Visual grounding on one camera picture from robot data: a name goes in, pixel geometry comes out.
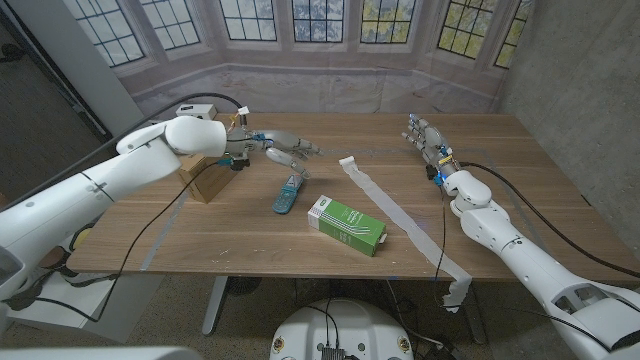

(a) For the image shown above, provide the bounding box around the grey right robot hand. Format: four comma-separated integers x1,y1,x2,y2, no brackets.
401,113,460,177

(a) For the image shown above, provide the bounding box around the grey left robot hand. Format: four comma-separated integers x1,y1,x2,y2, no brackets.
244,129,324,180

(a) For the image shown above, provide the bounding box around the white bandage strip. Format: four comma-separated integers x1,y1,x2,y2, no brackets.
338,155,474,314

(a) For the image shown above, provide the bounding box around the green white package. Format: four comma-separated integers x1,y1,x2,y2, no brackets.
307,194,388,258

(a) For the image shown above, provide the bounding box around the teal TV remote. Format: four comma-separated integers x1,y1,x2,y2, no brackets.
271,174,305,215

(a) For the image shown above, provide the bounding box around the cardboard packing box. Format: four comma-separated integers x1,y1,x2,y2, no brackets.
177,153,239,205

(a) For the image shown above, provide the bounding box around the printed window backdrop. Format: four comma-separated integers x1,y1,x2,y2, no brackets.
59,0,536,121

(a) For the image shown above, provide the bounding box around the white power strip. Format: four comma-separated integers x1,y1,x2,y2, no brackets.
175,103,219,121

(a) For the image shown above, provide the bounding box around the white table leg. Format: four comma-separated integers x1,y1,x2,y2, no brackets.
201,276,229,336

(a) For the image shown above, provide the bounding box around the grey table leg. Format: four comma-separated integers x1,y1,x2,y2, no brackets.
459,284,489,345

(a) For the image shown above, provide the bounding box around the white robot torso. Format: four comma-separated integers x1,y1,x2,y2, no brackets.
269,298,415,360

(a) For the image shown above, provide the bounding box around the yellow black round object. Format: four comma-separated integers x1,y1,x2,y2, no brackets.
68,226,95,252

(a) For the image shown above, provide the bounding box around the dark perforated panel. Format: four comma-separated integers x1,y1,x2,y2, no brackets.
0,7,114,201

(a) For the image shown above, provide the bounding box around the white floor board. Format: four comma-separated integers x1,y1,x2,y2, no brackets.
7,272,164,344

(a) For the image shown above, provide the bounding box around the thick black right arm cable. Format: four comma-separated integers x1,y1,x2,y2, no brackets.
458,160,640,280

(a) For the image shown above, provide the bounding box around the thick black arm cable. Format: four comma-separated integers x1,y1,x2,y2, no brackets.
0,91,247,214
458,160,640,280

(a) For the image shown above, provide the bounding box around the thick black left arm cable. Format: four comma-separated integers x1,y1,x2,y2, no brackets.
0,91,247,214

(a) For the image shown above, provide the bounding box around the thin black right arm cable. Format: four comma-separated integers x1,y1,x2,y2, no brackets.
433,182,450,309

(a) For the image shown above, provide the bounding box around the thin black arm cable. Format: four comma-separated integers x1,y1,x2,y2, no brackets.
433,182,450,309
4,158,236,324

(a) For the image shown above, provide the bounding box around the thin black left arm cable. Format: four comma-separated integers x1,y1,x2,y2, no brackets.
4,158,236,324

